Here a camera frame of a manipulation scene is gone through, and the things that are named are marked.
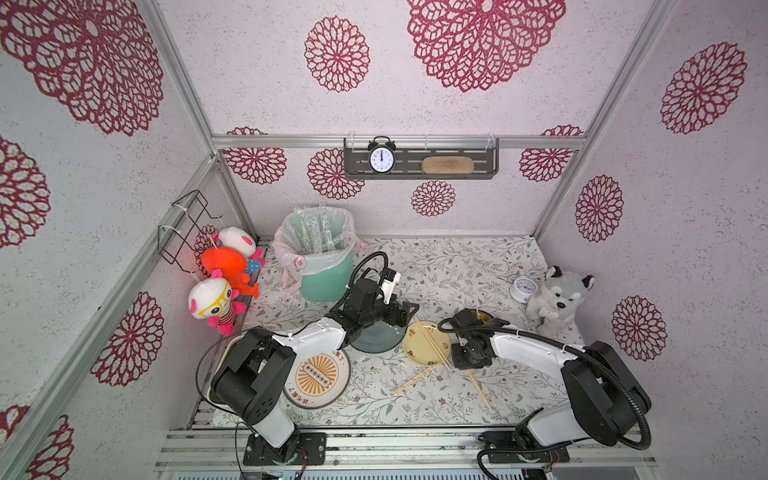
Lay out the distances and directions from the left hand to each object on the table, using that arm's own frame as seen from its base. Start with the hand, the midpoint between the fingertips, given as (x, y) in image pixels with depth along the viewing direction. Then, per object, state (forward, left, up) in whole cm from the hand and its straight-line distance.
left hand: (407, 303), depth 87 cm
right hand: (-12, -16, -13) cm, 23 cm away
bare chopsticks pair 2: (-21, -20, -12) cm, 31 cm away
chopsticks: (-18, -2, -13) cm, 22 cm away
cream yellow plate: (-9, -3, -12) cm, 15 cm away
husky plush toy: (-1, -42, +3) cm, 42 cm away
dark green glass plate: (-6, +8, -10) cm, 14 cm away
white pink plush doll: (+19, +52, +6) cm, 55 cm away
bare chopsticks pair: (-8, -9, -10) cm, 16 cm away
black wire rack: (+6, +59, +21) cm, 63 cm away
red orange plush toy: (+10, +52, +6) cm, 54 cm away
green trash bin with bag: (+14, +28, +8) cm, 32 cm away
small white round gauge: (+12, -41, -10) cm, 44 cm away
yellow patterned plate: (+2, -25, -12) cm, 28 cm away
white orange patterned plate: (-18, +26, -12) cm, 34 cm away
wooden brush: (+34, -12, +23) cm, 43 cm away
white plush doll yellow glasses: (-3, +52, +8) cm, 53 cm away
